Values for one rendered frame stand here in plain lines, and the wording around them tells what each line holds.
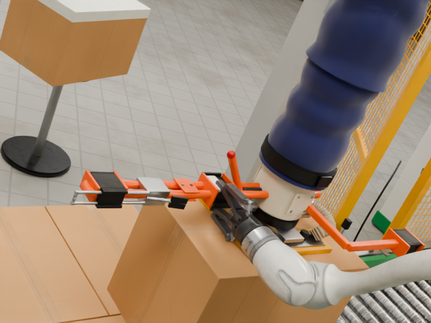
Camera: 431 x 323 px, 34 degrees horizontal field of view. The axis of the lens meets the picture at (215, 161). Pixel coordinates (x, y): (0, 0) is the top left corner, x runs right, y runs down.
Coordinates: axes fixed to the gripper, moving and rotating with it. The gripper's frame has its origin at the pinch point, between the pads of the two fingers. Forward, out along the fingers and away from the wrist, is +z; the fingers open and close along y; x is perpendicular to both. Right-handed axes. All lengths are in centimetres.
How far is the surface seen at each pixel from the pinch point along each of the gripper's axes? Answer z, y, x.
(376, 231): 111, 120, 278
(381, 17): -8, -58, 20
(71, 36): 165, 31, 37
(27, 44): 185, 47, 26
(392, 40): -11, -54, 24
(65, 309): 25, 66, -13
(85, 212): 75, 66, 16
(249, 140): 104, 46, 114
